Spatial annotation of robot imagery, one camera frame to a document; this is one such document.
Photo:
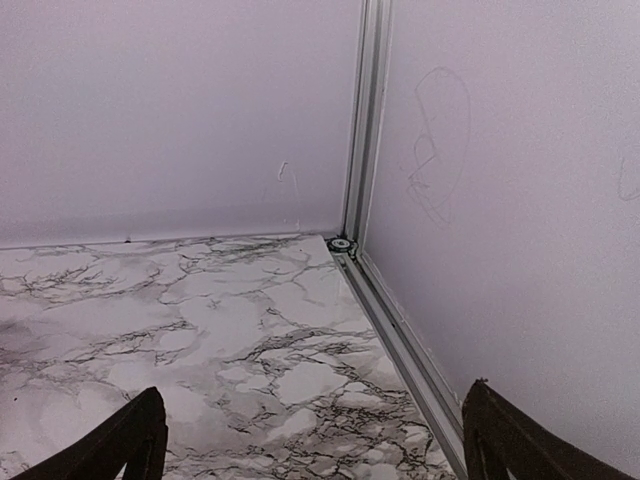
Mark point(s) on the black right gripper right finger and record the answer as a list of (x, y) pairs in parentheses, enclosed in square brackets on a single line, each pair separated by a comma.
[(502, 442)]

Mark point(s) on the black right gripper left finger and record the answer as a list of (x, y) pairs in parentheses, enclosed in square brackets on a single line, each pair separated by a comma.
[(131, 443)]

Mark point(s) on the right aluminium corner post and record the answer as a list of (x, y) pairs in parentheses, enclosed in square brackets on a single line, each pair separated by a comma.
[(371, 76)]

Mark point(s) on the right side table rail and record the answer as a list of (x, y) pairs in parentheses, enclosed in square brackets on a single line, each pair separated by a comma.
[(439, 406)]

